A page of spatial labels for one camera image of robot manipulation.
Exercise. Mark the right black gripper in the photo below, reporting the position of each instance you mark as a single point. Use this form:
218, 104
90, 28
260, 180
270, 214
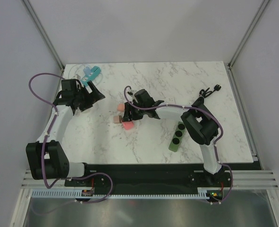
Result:
127, 116

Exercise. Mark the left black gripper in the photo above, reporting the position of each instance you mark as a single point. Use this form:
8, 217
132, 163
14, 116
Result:
92, 98

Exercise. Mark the orange plug adapter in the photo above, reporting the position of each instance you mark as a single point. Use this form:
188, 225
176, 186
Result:
121, 107

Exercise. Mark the red plug adapter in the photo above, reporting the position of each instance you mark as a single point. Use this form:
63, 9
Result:
127, 125

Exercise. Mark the beige plug adapter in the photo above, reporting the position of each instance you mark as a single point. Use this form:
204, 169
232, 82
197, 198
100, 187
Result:
117, 119

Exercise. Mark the light blue plug adapter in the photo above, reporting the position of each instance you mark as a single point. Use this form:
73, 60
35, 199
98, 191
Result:
87, 70

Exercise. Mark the teal power strip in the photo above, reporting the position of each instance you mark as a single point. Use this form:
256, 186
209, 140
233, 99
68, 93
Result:
95, 72

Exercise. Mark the green power strip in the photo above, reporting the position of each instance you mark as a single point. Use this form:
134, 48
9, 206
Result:
177, 137

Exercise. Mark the white triangular socket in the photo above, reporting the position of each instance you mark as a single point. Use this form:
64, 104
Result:
171, 100

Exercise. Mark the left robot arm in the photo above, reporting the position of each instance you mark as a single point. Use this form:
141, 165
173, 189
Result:
46, 157

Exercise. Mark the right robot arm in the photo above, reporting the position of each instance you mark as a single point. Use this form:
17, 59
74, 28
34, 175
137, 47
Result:
202, 126

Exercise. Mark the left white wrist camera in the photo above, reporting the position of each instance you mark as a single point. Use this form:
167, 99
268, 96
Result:
76, 76

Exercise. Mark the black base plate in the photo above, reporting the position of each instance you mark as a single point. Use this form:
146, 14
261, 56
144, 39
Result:
161, 173

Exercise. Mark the white slotted cable duct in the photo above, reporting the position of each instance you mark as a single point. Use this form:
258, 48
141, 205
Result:
90, 194

